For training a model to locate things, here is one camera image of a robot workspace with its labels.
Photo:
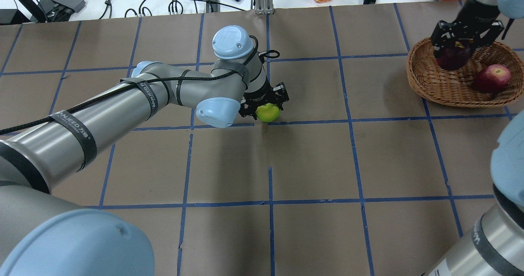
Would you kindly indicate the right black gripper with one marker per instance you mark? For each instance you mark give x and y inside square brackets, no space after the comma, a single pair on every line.
[470,21]

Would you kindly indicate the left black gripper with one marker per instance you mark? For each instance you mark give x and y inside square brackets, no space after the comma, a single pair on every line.
[258,94]

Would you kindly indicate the dark purple apple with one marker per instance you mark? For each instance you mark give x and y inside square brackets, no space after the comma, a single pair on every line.
[454,56]

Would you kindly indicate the green apple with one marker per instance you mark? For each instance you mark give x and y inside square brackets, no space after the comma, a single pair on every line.
[268,112]

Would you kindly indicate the red apple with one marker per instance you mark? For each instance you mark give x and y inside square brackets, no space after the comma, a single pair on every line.
[492,79]

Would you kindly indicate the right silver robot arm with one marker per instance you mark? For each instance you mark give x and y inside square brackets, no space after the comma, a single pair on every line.
[494,244]

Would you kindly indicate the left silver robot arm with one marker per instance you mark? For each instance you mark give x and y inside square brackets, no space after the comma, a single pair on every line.
[42,235]

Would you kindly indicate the oval wicker basket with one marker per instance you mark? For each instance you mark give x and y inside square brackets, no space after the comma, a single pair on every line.
[455,88]

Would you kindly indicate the grey usb hub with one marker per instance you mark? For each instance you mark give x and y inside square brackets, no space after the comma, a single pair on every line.
[57,6]

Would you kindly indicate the black monitor stand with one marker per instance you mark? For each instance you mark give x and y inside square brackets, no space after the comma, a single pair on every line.
[35,10]

